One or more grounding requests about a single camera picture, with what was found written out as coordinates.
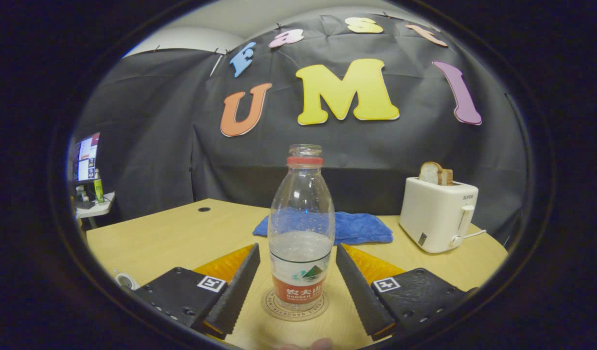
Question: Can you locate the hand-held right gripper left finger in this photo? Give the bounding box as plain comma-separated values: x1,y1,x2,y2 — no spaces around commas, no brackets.
133,243,261,340

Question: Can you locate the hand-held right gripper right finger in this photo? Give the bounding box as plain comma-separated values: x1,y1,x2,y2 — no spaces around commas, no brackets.
335,243,479,341

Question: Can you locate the round wooden coaster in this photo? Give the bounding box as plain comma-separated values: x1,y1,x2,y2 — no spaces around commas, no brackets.
261,287,330,322

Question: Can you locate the clear plastic water bottle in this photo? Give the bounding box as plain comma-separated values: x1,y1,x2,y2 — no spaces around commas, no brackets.
268,144,336,312

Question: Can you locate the white floral teacup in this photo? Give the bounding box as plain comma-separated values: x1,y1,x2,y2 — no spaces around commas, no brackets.
114,272,141,292

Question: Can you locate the green bottle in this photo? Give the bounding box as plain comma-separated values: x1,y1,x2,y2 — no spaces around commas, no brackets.
93,169,105,204

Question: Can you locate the blue towel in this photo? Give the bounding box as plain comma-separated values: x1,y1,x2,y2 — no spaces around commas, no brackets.
252,210,394,246

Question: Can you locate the white toaster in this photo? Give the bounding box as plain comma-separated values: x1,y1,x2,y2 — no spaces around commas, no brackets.
399,177,479,254

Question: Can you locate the white bread slice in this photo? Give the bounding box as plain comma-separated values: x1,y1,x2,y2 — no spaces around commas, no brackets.
419,161,444,185

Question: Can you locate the white side table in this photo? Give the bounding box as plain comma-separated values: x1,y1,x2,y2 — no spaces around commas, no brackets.
75,191,116,219

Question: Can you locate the computer monitor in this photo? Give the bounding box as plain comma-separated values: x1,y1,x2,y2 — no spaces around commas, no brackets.
72,132,101,183

